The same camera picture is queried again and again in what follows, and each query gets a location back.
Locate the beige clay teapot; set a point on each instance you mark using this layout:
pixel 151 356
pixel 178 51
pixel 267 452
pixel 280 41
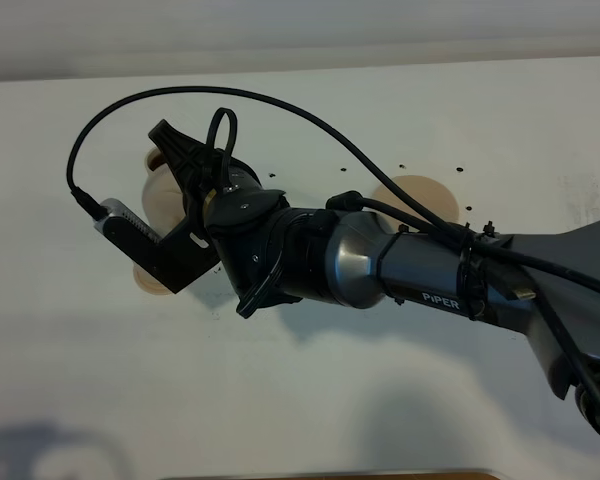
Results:
pixel 162 201

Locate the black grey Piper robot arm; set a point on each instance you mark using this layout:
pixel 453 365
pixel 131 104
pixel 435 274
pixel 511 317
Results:
pixel 545 287

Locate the near beige cup saucer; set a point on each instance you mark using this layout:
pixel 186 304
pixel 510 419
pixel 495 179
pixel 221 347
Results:
pixel 148 283

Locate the beige teapot saucer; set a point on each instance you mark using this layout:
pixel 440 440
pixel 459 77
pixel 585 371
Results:
pixel 428 192

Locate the far beige teacup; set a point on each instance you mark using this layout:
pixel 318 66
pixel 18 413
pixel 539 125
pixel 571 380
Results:
pixel 153 160

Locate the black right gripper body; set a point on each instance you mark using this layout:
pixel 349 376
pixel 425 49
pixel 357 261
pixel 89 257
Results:
pixel 251 227

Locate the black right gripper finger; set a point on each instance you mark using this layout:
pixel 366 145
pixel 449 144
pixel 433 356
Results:
pixel 265 293
pixel 182 154

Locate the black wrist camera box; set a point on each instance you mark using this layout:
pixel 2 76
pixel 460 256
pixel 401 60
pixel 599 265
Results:
pixel 175 259

